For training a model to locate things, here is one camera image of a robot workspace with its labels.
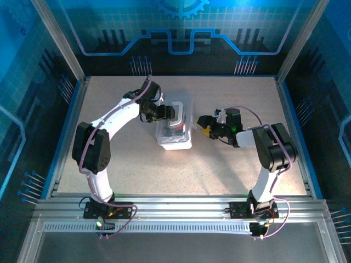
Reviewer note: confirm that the clear plastic tool box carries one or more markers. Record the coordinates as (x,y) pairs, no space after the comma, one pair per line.
(175,142)

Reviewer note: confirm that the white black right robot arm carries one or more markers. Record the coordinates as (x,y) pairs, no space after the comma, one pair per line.
(274,148)

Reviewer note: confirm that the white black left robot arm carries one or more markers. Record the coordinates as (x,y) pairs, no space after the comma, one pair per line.
(115,123)

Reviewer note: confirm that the aluminium mounting beam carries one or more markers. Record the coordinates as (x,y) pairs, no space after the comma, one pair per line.
(178,208)

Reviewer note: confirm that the controller board with green light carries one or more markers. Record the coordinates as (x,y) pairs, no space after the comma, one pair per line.
(257,227)
(100,223)

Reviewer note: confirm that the aluminium side rail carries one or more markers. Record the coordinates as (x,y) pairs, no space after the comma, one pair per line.
(78,104)
(283,93)

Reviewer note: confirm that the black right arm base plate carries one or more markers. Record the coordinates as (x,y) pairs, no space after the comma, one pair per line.
(237,209)

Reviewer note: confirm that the aluminium frame post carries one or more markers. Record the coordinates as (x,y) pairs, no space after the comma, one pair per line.
(61,41)
(300,41)

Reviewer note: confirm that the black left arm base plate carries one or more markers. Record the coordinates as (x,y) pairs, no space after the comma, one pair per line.
(89,213)

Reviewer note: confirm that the aluminium lower frame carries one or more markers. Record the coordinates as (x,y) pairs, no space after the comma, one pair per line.
(30,241)

